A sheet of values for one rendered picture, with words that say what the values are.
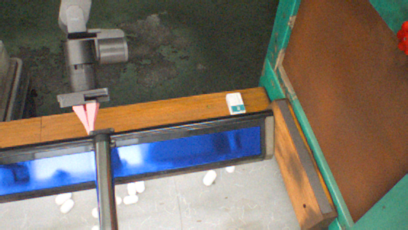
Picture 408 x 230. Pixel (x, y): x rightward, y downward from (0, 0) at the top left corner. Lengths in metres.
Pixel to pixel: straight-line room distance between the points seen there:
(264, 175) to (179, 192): 0.20
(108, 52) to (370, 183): 0.56
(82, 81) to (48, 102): 1.28
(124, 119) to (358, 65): 0.56
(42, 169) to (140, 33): 1.85
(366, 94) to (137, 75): 1.58
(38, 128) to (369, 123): 0.74
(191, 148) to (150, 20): 1.93
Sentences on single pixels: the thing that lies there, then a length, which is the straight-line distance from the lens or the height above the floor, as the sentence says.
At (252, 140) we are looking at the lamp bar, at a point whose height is 1.08.
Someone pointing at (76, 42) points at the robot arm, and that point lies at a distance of 0.80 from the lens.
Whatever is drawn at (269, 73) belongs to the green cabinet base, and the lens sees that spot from 1.00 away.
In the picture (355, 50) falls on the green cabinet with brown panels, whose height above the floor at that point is 1.12.
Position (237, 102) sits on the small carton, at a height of 0.78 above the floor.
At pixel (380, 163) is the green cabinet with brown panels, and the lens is 0.66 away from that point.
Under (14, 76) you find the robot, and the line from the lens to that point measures 1.73.
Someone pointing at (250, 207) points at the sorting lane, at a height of 0.74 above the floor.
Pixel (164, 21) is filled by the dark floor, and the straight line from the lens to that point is 2.41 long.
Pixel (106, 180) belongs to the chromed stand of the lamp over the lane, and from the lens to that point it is 0.47.
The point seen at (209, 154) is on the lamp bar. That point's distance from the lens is 0.54.
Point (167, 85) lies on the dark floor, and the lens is 2.03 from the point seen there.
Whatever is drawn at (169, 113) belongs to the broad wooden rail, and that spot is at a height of 0.76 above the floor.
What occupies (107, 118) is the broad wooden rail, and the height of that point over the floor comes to 0.76.
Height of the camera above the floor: 1.53
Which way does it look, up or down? 53 degrees down
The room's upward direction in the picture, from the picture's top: 5 degrees clockwise
